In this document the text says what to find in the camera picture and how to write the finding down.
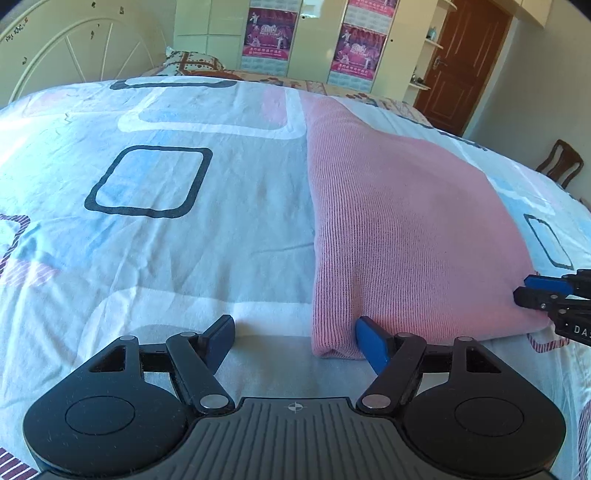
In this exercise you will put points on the dark wooden chair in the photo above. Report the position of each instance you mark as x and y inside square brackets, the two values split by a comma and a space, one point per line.
[562, 165]

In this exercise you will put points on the cream round headboard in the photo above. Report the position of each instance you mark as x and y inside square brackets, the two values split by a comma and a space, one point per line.
[52, 43]

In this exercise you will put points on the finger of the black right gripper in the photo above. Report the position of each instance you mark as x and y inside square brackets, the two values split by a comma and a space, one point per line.
[536, 299]
[548, 284]

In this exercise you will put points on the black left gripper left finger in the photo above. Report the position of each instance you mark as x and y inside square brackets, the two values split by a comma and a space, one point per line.
[130, 405]

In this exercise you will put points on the brown wooden door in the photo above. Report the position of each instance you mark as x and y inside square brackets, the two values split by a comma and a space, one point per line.
[471, 41]

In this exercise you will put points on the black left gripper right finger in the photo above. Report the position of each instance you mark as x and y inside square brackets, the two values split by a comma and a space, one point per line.
[459, 408]

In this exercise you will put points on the pink knit sweater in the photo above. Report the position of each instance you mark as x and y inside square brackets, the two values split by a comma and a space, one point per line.
[409, 235]

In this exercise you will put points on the cream wardrobe with posters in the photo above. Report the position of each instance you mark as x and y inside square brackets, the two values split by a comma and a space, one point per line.
[367, 46]

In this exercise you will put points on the white patterned bed sheet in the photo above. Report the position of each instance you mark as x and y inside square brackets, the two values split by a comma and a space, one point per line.
[149, 207]

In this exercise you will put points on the patterned pillow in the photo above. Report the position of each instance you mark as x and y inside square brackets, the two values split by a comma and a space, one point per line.
[188, 63]

